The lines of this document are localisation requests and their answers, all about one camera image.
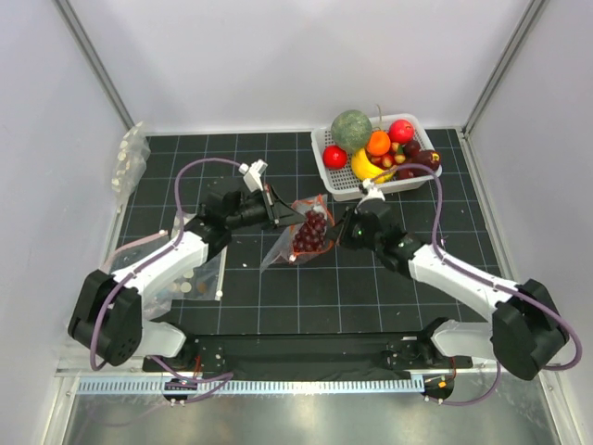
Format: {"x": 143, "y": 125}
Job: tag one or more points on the dark red apple right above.
{"x": 428, "y": 158}

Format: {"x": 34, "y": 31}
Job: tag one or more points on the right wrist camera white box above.
{"x": 370, "y": 191}

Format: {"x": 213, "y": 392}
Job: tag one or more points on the clear bag at wall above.
{"x": 130, "y": 165}

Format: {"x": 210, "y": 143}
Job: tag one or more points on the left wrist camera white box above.
{"x": 252, "y": 174}

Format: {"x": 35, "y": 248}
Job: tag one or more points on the black grid cutting mat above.
{"x": 341, "y": 291}

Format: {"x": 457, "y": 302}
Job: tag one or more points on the left aluminium frame post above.
{"x": 89, "y": 53}

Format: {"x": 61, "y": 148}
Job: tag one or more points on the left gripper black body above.
{"x": 270, "y": 205}

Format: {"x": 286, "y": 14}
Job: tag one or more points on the red pepper left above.
{"x": 334, "y": 157}

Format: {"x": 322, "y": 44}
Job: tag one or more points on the small strawberries pile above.
{"x": 394, "y": 157}

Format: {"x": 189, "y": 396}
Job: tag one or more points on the red apple top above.
{"x": 401, "y": 132}

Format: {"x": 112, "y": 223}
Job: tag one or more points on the aluminium frame post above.
{"x": 89, "y": 53}
{"x": 525, "y": 25}

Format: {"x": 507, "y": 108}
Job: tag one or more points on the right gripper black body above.
{"x": 348, "y": 237}

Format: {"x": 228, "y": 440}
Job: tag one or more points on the right aluminium frame post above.
{"x": 525, "y": 25}

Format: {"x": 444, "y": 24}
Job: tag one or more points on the crumpled clear bag left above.
{"x": 133, "y": 252}

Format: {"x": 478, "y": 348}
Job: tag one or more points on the yellow banana bunch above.
{"x": 364, "y": 169}

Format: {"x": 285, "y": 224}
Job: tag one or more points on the purple grape bunch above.
{"x": 310, "y": 236}

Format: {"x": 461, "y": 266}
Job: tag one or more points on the clear zip bag red zipper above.
{"x": 281, "y": 252}

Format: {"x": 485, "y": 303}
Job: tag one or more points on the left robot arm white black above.
{"x": 108, "y": 316}

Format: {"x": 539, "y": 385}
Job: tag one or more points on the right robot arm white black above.
{"x": 521, "y": 329}

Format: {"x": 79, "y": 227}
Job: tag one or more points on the bag of white discs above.
{"x": 204, "y": 282}

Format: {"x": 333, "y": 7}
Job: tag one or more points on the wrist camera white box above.
{"x": 252, "y": 174}
{"x": 370, "y": 191}

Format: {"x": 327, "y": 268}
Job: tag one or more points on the orange fruit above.
{"x": 378, "y": 144}

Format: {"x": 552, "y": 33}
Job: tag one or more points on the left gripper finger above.
{"x": 288, "y": 217}
{"x": 279, "y": 205}

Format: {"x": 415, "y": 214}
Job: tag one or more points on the white slotted cable duct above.
{"x": 168, "y": 386}

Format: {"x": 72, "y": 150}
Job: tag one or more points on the green netted melon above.
{"x": 351, "y": 130}

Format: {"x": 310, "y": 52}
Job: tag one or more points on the dark red plum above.
{"x": 412, "y": 149}

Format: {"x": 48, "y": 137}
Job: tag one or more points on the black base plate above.
{"x": 315, "y": 357}

